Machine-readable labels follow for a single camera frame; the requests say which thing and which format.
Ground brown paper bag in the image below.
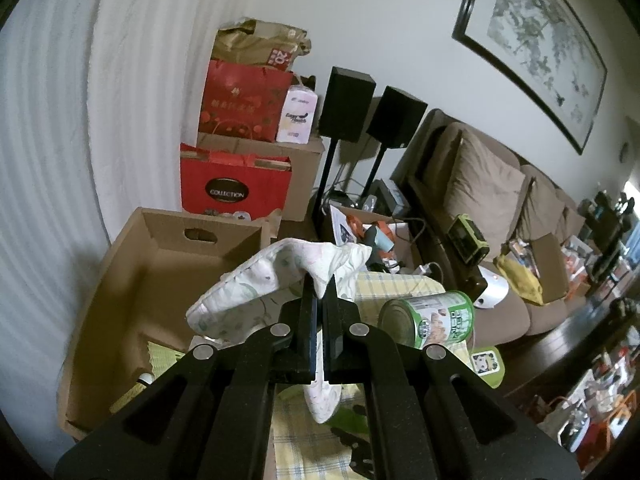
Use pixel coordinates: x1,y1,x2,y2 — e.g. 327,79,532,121
210,19,312,68

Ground red gift bag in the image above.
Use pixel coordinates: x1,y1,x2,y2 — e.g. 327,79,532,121
197,59,295,143

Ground paper bag with orange handle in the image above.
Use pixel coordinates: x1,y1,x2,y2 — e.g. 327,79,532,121
537,392,591,441

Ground red bag with black oval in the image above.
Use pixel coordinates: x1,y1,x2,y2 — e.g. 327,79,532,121
180,142,292,218

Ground white leaflet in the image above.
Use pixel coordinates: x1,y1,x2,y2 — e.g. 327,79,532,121
330,205,363,246

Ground large cardboard box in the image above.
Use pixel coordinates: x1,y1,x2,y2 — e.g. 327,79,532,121
196,132,326,223

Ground grey electronic box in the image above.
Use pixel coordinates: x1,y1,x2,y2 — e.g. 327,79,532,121
372,180,406,213

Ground flat cardboard piece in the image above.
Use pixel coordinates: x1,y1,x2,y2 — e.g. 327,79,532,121
530,232,571,303

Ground yellow checkered tablecloth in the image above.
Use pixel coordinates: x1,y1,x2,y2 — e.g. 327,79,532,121
270,272,446,480

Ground green woven mat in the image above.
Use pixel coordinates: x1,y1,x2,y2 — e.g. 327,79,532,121
107,342,190,413

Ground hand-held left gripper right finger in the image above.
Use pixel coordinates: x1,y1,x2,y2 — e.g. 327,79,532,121
323,285,583,480

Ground floral cloth bag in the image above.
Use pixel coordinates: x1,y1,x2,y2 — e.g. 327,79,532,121
185,240,373,423

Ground green and black radio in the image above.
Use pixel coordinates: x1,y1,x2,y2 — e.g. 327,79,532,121
446,214,488,263

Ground low cardboard box with clutter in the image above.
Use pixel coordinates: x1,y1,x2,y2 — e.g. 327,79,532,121
327,203,426,273

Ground green lunch box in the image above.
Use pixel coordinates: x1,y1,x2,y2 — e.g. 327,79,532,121
467,345,503,388

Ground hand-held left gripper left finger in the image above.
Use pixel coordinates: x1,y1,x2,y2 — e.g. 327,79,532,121
54,277,319,480

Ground large brown cushion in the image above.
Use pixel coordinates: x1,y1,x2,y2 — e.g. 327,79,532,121
442,127,526,256

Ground black speaker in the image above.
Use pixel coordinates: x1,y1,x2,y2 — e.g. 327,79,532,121
366,86,429,150
318,66,377,143

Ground framed ink painting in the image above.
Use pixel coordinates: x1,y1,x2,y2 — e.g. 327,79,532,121
451,0,608,156

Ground black speaker stand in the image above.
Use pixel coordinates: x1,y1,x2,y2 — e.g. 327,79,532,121
367,142,392,201
312,137,337,226

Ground yellow bag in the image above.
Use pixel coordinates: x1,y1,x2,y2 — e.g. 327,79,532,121
494,254,543,306

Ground white curtain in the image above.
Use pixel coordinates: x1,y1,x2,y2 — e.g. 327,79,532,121
0,0,216,341

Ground colourful snack packets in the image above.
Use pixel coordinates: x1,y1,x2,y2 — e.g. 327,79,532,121
507,240,538,266

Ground green snack can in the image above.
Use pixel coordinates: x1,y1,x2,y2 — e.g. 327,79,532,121
377,290,476,351

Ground white tissue package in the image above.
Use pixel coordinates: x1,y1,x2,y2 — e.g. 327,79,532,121
276,85,317,143

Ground dark wooden coffee table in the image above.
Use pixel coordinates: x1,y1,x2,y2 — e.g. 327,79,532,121
500,280,640,411

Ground brown sofa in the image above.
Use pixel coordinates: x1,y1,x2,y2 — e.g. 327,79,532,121
390,109,601,346

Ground teal tool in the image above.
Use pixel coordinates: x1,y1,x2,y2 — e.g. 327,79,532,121
365,225,396,256

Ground white rounded device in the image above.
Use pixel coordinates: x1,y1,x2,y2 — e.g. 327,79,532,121
472,265,510,310

